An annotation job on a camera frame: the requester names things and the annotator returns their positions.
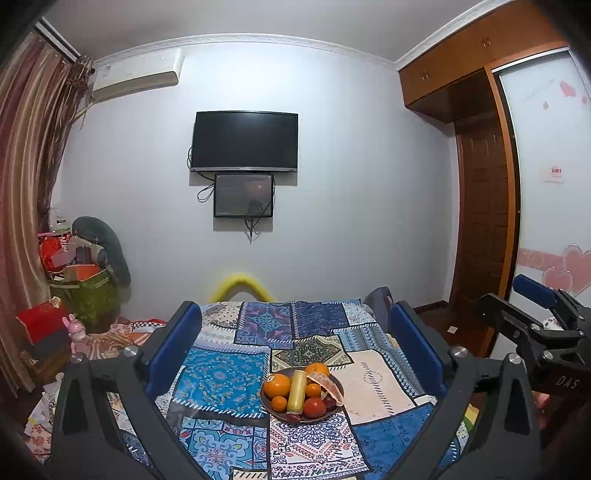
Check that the peeled pomelo piece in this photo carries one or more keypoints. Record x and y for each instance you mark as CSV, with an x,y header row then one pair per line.
x,y
333,390

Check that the red wall sticker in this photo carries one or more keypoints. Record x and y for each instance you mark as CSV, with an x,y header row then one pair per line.
x,y
554,173

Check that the large orange with sticker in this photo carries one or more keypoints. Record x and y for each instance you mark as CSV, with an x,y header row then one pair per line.
x,y
277,384

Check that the red bag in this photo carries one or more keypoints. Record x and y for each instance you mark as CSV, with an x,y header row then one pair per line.
x,y
53,254

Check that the striped brown curtain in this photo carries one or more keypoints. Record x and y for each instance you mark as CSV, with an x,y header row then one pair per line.
x,y
27,184

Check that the yellow curved foam tube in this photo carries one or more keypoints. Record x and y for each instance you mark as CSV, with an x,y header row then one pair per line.
x,y
240,280

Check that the black wall television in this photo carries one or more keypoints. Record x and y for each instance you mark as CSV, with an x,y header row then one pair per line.
x,y
244,138

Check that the wooden overhead cabinet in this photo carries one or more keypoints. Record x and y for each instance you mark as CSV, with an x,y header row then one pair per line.
x,y
461,60

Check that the small black wall monitor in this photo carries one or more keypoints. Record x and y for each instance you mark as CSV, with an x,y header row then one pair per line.
x,y
244,194

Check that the white air conditioner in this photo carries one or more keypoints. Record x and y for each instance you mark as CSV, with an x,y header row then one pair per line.
x,y
134,76

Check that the white sliding door with hearts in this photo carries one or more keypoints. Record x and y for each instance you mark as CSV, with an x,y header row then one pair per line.
x,y
540,138

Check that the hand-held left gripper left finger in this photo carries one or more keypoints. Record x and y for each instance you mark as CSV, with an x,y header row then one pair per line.
x,y
173,350

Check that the plain orange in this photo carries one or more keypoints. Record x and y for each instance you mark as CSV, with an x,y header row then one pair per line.
x,y
317,369

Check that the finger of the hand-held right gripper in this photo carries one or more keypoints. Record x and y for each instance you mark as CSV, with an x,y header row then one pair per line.
x,y
535,290
503,314

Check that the red flat box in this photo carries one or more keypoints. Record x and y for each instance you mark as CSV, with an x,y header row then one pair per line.
x,y
41,321

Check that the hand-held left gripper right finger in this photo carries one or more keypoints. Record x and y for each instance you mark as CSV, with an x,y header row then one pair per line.
x,y
415,350

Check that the grey-green plush toy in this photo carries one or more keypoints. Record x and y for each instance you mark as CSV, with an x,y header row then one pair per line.
x,y
111,249

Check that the orange striped cloth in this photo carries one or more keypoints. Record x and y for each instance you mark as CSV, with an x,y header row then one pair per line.
x,y
115,339

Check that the red tomato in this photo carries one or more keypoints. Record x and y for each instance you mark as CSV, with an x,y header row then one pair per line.
x,y
315,407

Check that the pink bunny toy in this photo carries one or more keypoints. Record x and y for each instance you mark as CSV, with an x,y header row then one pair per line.
x,y
76,332

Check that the blue patchwork blanket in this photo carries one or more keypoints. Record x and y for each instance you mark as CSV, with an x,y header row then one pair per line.
x,y
221,383

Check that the yellow corn cob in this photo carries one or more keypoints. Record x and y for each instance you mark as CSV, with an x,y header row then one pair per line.
x,y
297,392

